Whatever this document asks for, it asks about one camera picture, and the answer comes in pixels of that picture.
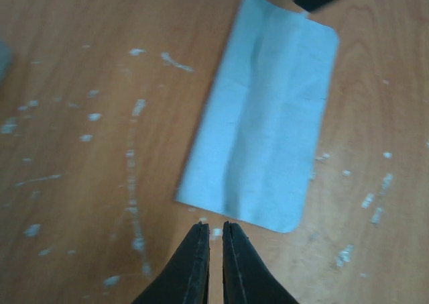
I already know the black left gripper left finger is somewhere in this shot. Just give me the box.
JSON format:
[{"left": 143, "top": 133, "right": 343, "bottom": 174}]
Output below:
[{"left": 133, "top": 222, "right": 210, "bottom": 304}]

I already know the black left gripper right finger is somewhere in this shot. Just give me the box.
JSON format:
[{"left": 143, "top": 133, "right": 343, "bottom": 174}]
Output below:
[{"left": 223, "top": 221, "right": 298, "bottom": 304}]

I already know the grey glasses case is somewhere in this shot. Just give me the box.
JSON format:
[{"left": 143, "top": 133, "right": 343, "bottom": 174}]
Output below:
[{"left": 0, "top": 40, "right": 13, "bottom": 83}]

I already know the light blue cleaning cloth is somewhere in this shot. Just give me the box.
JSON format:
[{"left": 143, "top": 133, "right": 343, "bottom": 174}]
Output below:
[{"left": 176, "top": 0, "right": 339, "bottom": 233}]

